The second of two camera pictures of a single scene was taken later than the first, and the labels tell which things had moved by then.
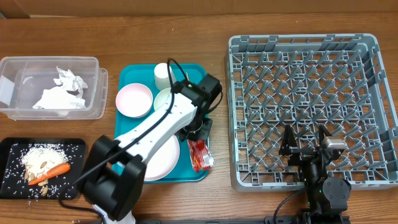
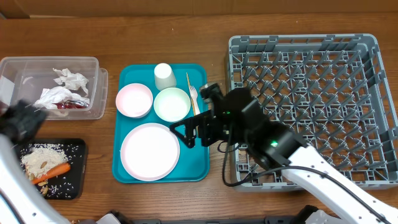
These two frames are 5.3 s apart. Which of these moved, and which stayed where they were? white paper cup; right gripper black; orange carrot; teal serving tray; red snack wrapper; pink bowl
Moved: right gripper black; red snack wrapper
Stayed: pink bowl; orange carrot; teal serving tray; white paper cup
